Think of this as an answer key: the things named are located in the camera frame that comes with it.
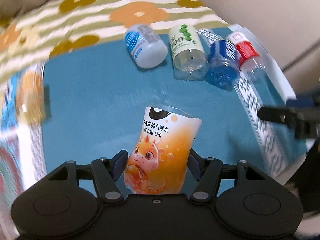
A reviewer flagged orange dragon label cup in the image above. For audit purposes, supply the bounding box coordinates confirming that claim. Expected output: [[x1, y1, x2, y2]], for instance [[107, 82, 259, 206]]
[[124, 104, 202, 194]]

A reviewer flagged red label clear cup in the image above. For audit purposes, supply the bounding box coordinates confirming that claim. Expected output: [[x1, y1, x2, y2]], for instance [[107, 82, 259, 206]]
[[227, 31, 266, 82]]

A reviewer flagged blue plastic cup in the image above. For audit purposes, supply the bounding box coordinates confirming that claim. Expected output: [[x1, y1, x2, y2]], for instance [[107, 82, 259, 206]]
[[205, 40, 240, 90]]

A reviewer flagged yellow label clear cup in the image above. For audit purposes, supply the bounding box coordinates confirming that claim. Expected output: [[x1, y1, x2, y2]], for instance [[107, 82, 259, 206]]
[[15, 72, 46, 126]]

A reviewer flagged green label clear cup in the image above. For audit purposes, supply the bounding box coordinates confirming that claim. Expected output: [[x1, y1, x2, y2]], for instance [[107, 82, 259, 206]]
[[169, 23, 207, 80]]

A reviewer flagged white blue label cup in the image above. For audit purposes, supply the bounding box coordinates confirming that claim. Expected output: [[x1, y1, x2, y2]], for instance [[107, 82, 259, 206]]
[[124, 24, 168, 69]]

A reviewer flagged teal patterned tablecloth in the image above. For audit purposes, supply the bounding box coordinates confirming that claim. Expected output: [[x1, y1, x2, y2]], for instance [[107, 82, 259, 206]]
[[1, 40, 308, 205]]

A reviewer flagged floral striped bed quilt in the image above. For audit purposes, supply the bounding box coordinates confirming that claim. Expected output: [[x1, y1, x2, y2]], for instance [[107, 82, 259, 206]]
[[1, 0, 227, 83]]

